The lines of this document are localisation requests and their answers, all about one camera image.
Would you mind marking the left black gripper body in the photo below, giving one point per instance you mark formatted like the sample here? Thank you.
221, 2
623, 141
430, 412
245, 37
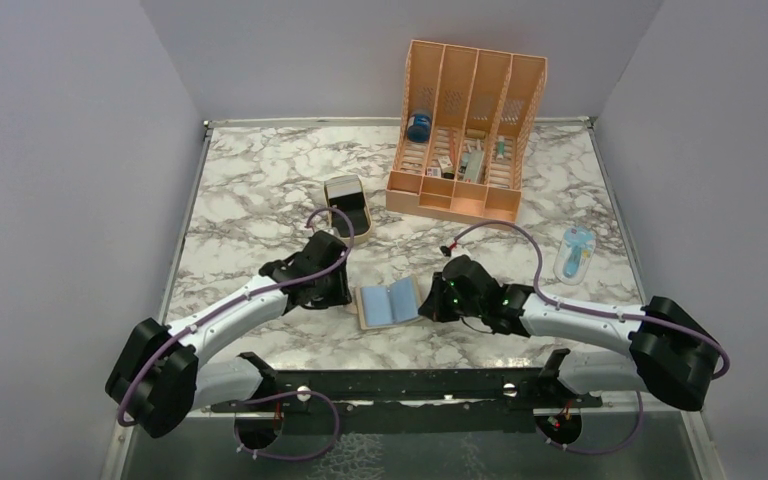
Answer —
332, 289

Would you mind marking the small items in organizer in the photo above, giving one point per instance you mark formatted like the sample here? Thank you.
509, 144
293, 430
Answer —
467, 169

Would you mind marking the white tube in organizer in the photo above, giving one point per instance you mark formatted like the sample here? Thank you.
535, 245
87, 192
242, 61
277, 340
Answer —
500, 149

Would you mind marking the beige leather card holder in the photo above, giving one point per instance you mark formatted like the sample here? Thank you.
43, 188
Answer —
385, 306

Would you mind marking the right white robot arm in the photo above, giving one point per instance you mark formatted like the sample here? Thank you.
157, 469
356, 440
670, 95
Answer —
655, 348

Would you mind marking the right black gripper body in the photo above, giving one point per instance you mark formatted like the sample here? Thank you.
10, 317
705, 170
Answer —
447, 306

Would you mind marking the orange plastic desk organizer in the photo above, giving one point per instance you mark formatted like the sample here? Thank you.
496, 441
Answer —
476, 93

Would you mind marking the blue round jar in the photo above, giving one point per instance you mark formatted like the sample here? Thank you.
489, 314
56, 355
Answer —
419, 126

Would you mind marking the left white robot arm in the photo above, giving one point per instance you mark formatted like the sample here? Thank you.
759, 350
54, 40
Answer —
212, 344

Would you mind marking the blue packaged item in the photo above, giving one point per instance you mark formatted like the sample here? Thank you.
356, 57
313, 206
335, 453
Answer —
575, 252

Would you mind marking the beige tray with cards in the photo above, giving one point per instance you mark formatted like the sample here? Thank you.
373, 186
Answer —
347, 194

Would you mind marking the black mounting base rail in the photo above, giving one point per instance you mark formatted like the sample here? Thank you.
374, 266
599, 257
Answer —
527, 387

